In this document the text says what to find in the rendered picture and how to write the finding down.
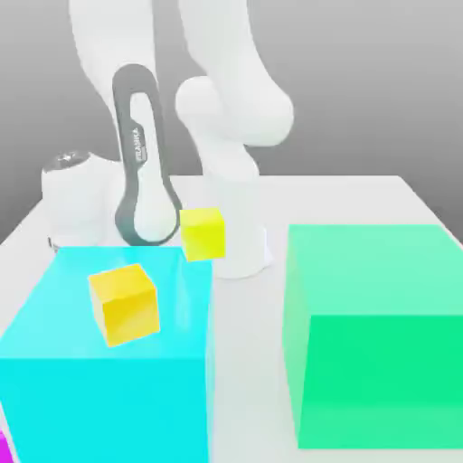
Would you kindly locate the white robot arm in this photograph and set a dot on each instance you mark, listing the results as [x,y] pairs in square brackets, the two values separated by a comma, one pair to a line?
[231,108]

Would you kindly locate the small lime yellow cube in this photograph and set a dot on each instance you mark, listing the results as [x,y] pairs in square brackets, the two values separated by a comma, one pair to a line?
[202,237]

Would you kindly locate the small golden yellow cube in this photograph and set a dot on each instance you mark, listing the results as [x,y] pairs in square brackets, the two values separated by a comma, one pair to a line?
[126,311]

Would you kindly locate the small magenta cube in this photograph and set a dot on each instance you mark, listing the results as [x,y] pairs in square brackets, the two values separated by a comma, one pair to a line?
[3,448]

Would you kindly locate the large green box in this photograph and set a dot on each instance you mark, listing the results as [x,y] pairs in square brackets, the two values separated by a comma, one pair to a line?
[379,376]

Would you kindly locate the large cyan box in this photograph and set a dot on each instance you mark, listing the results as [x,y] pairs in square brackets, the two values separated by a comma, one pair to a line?
[101,405]

